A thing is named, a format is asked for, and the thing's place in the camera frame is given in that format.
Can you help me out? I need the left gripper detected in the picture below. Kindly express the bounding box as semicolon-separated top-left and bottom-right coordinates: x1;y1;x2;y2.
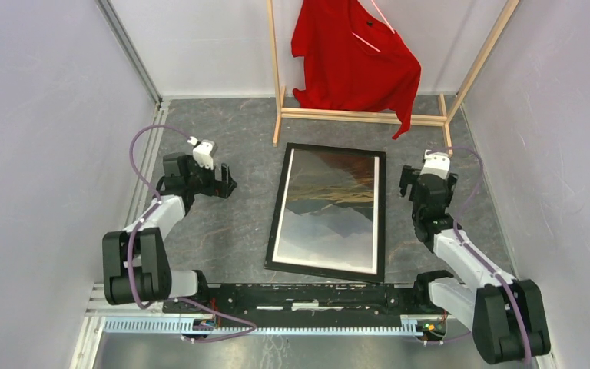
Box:
185;156;237;199

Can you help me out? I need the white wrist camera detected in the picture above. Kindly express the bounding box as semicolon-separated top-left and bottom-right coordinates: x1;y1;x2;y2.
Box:
419;150;451;180
187;136;217;170

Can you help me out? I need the pink clothes hanger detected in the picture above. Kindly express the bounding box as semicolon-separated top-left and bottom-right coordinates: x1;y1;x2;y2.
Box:
348;1;396;53

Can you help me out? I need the landscape photo print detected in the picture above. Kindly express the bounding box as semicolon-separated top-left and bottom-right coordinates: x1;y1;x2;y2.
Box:
272;148;380;276

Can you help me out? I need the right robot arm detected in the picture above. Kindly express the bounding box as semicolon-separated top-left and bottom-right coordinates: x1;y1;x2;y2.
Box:
399;165;552;364

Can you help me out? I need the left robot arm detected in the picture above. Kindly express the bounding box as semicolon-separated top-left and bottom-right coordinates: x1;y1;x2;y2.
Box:
102;153;237;309

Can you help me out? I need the wooden picture frame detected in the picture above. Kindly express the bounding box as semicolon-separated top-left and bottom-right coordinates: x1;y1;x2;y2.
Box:
264;142;388;284

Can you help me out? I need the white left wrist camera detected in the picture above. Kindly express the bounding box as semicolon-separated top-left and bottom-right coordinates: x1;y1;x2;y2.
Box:
187;136;217;170

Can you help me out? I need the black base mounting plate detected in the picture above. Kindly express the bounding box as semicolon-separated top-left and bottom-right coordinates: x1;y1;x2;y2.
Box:
192;283;450;328

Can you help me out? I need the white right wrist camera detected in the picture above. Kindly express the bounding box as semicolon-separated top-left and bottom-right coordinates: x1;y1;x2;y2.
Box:
419;150;451;180

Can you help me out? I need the wooden clothes rack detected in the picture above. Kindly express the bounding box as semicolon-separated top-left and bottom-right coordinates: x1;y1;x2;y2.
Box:
267;0;520;147

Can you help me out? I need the red t-shirt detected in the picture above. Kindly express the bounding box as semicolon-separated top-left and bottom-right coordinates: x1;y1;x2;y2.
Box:
291;1;422;139

